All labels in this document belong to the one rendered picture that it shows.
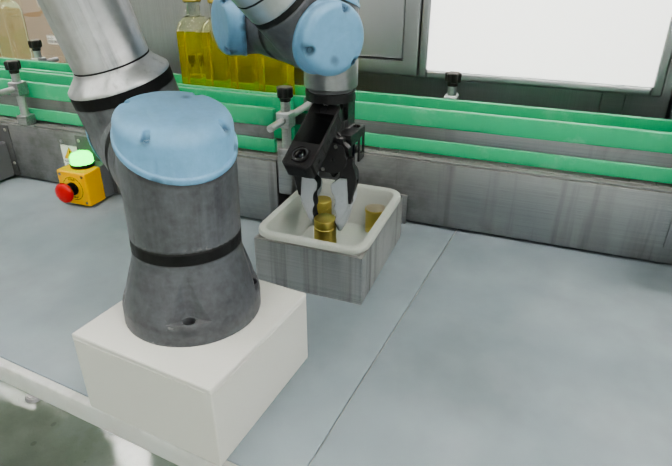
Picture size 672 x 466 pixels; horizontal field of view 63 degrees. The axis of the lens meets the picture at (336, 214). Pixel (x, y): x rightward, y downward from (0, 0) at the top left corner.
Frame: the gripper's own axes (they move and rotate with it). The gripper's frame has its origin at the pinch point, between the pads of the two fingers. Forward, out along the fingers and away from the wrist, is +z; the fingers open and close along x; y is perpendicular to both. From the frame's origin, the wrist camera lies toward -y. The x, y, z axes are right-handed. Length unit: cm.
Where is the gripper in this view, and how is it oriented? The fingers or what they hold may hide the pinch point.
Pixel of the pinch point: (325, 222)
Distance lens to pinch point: 84.7
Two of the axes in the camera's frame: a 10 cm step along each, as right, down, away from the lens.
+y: 3.8, -4.1, 8.3
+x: -9.3, -1.7, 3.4
